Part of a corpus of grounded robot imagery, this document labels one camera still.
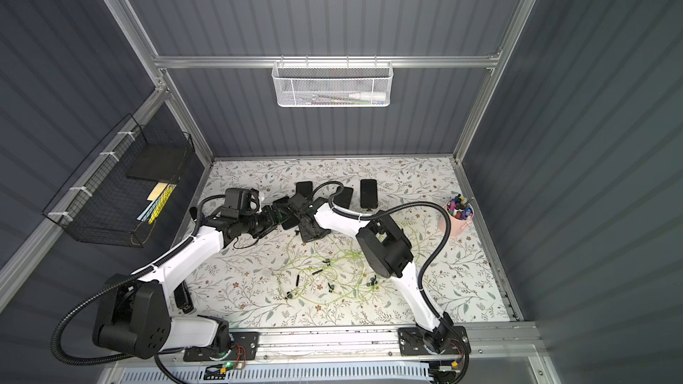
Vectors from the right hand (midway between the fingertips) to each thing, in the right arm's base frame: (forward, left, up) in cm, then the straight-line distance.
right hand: (314, 234), depth 96 cm
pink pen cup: (+1, -50, +11) cm, 51 cm away
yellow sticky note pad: (-1, +43, +27) cm, 50 cm away
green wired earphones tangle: (-13, -1, -1) cm, 13 cm away
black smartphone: (+20, -20, -1) cm, 28 cm away
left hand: (-2, +7, +13) cm, 15 cm away
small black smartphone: (+21, +6, 0) cm, 22 cm away
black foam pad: (+9, +46, +28) cm, 54 cm away
